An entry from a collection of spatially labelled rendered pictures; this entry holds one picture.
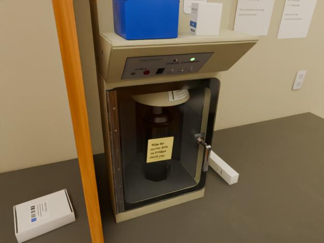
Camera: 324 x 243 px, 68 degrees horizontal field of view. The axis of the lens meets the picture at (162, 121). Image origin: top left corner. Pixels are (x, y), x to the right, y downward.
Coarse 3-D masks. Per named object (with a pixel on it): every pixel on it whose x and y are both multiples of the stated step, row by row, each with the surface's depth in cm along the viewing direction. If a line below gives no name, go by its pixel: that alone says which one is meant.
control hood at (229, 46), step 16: (224, 32) 55; (240, 32) 56; (112, 48) 41; (128, 48) 42; (144, 48) 43; (160, 48) 44; (176, 48) 46; (192, 48) 47; (208, 48) 49; (224, 48) 51; (240, 48) 52; (112, 64) 45; (208, 64) 56; (224, 64) 58; (112, 80) 51; (128, 80) 54
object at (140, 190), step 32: (128, 96) 57; (160, 96) 60; (192, 96) 64; (128, 128) 61; (160, 128) 64; (192, 128) 69; (128, 160) 65; (192, 160) 74; (128, 192) 70; (160, 192) 75; (192, 192) 81
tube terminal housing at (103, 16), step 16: (96, 0) 47; (208, 0) 55; (224, 0) 57; (96, 16) 49; (112, 16) 49; (224, 16) 58; (96, 32) 52; (112, 32) 50; (96, 48) 56; (96, 64) 60; (144, 80) 58; (160, 80) 59; (176, 80) 61; (112, 176) 67; (112, 192) 72; (112, 208) 79; (144, 208) 78; (160, 208) 81
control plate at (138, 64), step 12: (132, 60) 46; (144, 60) 47; (156, 60) 48; (168, 60) 49; (180, 60) 51; (192, 60) 52; (204, 60) 53; (168, 72) 55; (180, 72) 56; (192, 72) 58
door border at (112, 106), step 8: (112, 96) 55; (112, 104) 56; (112, 112) 57; (112, 120) 58; (112, 128) 59; (112, 136) 60; (112, 144) 61; (120, 152) 63; (112, 160) 63; (120, 160) 64; (120, 168) 65; (120, 176) 66; (120, 184) 68; (120, 192) 69; (120, 200) 70; (120, 208) 72
